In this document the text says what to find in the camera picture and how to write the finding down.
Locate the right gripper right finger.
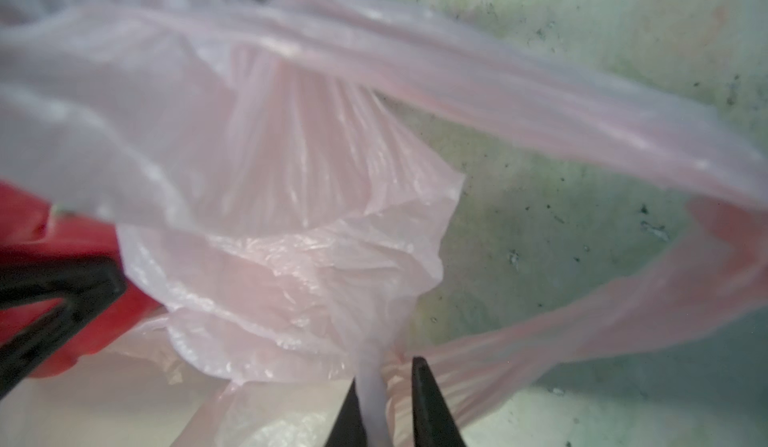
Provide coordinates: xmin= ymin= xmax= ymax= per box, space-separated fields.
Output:
xmin=411 ymin=357 xmax=466 ymax=447

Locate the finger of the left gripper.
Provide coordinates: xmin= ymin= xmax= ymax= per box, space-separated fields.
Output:
xmin=1 ymin=257 xmax=126 ymax=397

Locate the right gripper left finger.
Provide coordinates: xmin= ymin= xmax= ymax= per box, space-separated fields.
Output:
xmin=325 ymin=380 xmax=367 ymax=447

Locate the dragon fruit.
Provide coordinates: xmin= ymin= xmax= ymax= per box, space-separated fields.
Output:
xmin=1 ymin=183 xmax=159 ymax=388

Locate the pink plastic bag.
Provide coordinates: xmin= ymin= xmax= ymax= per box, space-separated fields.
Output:
xmin=1 ymin=0 xmax=767 ymax=446

